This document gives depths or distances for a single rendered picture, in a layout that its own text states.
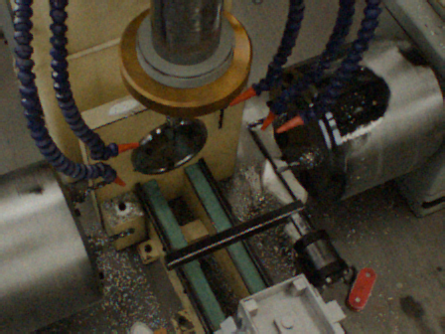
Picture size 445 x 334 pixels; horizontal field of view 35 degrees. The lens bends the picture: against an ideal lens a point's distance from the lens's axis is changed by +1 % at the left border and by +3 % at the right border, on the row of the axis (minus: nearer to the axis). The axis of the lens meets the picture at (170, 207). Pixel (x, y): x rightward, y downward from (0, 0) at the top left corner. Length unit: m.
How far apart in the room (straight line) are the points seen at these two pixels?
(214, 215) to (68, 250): 0.36
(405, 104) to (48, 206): 0.58
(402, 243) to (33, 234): 0.76
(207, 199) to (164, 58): 0.45
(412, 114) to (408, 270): 0.37
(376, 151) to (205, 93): 0.37
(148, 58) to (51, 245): 0.31
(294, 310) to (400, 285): 0.44
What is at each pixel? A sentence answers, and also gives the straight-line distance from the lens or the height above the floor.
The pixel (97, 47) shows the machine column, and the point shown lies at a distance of 1.17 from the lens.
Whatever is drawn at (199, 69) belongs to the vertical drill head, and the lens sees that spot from 0.90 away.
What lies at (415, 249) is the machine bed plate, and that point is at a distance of 1.46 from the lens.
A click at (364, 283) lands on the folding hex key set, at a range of 1.38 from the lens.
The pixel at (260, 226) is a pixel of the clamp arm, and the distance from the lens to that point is 1.16.
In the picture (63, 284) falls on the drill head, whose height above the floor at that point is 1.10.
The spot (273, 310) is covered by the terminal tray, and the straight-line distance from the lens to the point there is 1.01.
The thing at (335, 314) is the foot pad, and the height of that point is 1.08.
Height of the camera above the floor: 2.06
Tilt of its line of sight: 63 degrees down
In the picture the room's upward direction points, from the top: 1 degrees counter-clockwise
